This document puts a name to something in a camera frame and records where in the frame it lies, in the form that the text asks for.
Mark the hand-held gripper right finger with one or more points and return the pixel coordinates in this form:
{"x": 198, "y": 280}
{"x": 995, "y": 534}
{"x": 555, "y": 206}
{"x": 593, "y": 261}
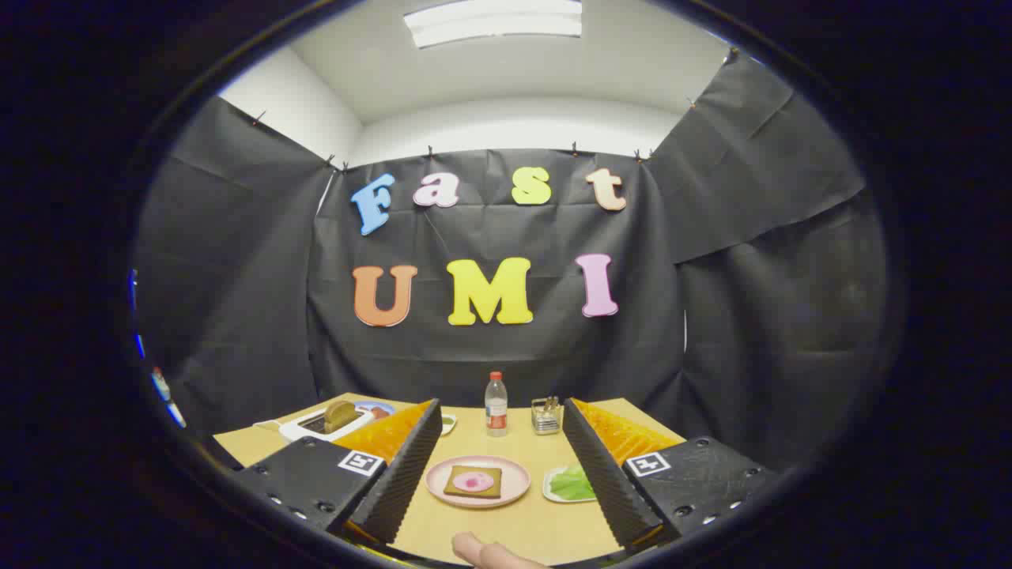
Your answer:
{"x": 605, "y": 482}

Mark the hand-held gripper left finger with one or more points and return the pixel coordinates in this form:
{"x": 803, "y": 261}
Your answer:
{"x": 399, "y": 482}

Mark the green lettuce leaf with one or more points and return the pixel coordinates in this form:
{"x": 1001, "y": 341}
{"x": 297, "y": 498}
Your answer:
{"x": 571, "y": 484}

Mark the toasted brown bread slice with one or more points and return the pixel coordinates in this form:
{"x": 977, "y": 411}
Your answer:
{"x": 340, "y": 415}

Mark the brown bread slice with ham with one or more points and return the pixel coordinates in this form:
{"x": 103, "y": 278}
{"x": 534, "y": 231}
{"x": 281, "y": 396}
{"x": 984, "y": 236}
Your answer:
{"x": 455, "y": 490}

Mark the small white plate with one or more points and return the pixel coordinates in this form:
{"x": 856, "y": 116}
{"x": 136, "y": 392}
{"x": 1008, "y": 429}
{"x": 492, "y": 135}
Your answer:
{"x": 549, "y": 494}

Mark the pink ham slice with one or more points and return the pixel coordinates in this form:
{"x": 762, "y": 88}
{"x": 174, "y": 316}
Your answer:
{"x": 473, "y": 481}

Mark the white divided seasoning tray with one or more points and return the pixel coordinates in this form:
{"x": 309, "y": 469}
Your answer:
{"x": 447, "y": 423}

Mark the blue round plate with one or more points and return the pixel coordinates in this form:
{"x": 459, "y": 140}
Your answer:
{"x": 371, "y": 407}

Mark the pink round plate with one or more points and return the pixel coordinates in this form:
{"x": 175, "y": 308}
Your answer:
{"x": 514, "y": 478}

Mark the white toaster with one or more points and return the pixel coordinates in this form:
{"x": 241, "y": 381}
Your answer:
{"x": 304, "y": 431}

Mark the clear water bottle red cap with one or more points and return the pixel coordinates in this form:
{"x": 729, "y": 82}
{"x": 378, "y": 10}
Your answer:
{"x": 496, "y": 407}

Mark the black backdrop cloth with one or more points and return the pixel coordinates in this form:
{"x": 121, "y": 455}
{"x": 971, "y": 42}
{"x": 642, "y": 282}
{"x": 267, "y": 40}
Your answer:
{"x": 490, "y": 356}

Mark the ceiling light panel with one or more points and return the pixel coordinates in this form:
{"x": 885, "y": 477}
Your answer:
{"x": 494, "y": 20}

